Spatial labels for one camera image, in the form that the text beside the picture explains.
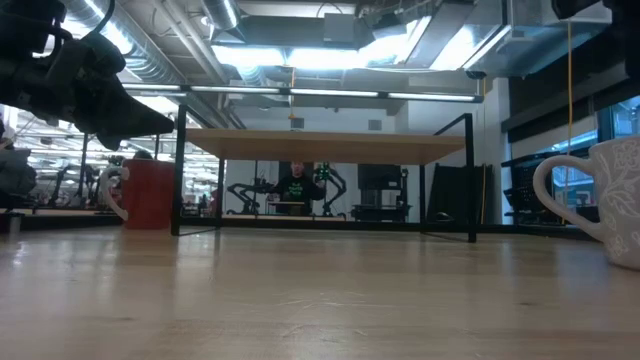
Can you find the white floral pattern mug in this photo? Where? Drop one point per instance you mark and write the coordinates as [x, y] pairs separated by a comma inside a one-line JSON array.
[[622, 200]]

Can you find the silver spiral air duct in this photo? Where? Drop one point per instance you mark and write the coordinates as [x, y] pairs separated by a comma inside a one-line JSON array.
[[150, 55]]

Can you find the dark grey chair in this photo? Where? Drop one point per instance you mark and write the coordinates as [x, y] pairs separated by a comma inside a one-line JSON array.
[[15, 175]]

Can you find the person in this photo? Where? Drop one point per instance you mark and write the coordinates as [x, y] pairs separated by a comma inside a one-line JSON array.
[[298, 190], [142, 155]]

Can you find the black perforated cart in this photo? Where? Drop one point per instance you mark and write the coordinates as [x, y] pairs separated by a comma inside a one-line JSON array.
[[530, 195]]

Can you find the wooden shelf black frame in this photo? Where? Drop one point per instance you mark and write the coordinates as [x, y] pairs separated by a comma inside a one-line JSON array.
[[325, 145]]

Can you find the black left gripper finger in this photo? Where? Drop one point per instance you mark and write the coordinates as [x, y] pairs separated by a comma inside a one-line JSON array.
[[130, 120]]

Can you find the black leaning panel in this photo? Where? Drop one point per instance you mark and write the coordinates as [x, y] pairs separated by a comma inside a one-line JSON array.
[[457, 195]]

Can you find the black background robot arm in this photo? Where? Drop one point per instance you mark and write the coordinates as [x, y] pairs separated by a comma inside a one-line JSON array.
[[245, 197]]

